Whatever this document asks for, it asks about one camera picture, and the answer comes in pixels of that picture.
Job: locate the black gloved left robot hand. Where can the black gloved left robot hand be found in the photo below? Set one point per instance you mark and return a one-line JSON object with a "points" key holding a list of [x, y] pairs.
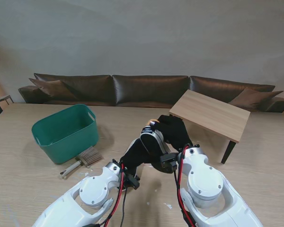
{"points": [[137, 156]]}

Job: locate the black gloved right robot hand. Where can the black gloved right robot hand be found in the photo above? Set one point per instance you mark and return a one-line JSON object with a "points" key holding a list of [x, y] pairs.
{"points": [[176, 132]]}

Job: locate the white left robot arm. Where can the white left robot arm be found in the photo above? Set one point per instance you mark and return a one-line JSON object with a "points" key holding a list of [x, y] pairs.
{"points": [[90, 194]]}

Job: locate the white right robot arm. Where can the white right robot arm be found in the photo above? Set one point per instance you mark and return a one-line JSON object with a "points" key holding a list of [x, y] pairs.
{"points": [[208, 189]]}

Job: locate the small wooden stand black legs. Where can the small wooden stand black legs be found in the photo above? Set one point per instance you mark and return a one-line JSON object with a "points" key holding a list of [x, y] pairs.
{"points": [[208, 113]]}

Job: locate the brown leather sofa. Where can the brown leather sofa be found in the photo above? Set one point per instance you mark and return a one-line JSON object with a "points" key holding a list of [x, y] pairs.
{"points": [[144, 89]]}

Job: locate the green plastic basket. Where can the green plastic basket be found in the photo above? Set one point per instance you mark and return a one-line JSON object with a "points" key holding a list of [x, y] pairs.
{"points": [[61, 125]]}

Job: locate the brown sofa cushion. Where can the brown sofa cushion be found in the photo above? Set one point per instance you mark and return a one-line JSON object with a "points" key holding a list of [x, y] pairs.
{"points": [[255, 99], [52, 88]]}

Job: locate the small wooden side table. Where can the small wooden side table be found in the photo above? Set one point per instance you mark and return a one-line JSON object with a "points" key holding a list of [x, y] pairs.
{"points": [[3, 97]]}

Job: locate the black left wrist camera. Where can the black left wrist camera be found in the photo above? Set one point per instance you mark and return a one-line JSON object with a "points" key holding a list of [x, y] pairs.
{"points": [[133, 181]]}

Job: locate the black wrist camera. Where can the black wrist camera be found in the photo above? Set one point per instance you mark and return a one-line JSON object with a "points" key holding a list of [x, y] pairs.
{"points": [[133, 181], [168, 162]]}

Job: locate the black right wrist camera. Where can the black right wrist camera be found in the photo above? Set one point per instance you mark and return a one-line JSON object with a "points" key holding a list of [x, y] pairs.
{"points": [[168, 162]]}

